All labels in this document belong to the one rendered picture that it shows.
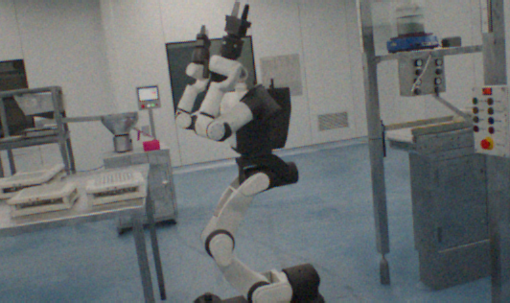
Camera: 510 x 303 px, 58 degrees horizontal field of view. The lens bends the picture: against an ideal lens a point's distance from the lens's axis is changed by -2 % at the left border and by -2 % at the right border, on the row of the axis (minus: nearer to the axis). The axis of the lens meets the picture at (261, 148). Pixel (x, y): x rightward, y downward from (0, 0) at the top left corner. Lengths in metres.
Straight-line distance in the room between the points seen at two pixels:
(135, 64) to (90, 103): 0.88
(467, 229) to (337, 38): 5.75
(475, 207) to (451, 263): 0.35
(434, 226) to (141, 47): 5.57
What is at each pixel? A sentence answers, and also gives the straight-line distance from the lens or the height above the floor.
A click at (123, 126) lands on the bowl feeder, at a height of 1.02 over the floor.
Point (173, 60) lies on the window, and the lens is 7.46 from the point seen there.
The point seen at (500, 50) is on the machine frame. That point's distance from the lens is 2.01.
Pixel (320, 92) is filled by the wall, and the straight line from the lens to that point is 8.10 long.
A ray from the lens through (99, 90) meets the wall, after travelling 7.40.
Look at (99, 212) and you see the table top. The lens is 1.97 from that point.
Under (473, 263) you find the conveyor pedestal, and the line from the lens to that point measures 3.12.
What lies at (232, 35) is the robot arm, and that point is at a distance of 1.89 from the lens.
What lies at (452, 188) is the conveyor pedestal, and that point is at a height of 0.60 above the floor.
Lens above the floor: 1.34
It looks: 9 degrees down
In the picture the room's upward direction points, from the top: 6 degrees counter-clockwise
